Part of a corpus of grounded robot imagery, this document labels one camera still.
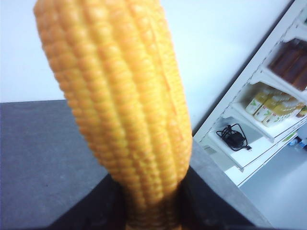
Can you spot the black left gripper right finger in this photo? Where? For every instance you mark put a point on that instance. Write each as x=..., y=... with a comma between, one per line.
x=201, y=208

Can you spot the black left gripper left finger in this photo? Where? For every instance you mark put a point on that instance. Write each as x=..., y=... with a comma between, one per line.
x=102, y=209

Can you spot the yellow corn cob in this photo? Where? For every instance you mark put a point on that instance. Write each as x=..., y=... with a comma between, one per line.
x=115, y=63

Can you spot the white shelf rack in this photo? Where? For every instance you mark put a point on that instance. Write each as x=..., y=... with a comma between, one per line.
x=266, y=142

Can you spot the yellow juice bottle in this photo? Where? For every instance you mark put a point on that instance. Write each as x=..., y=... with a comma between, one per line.
x=267, y=108
x=280, y=112
x=257, y=101

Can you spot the dark brown drink bottles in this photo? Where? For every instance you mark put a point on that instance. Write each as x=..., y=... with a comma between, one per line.
x=290, y=63

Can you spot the black charger with cable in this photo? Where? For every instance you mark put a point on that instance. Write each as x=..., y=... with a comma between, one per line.
x=234, y=137

